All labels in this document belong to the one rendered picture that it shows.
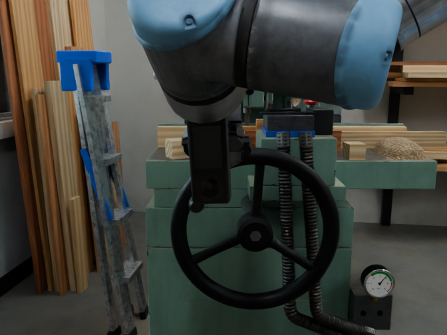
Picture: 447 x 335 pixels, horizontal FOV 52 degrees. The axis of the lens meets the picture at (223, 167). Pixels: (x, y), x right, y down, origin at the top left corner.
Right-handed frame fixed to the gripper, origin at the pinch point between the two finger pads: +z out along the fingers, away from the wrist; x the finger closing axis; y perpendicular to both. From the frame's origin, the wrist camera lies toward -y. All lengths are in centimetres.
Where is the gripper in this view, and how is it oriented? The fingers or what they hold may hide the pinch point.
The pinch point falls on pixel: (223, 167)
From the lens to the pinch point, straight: 69.2
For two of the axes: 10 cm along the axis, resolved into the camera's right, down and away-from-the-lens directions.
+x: -9.9, 0.2, 1.0
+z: 1.0, 3.4, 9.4
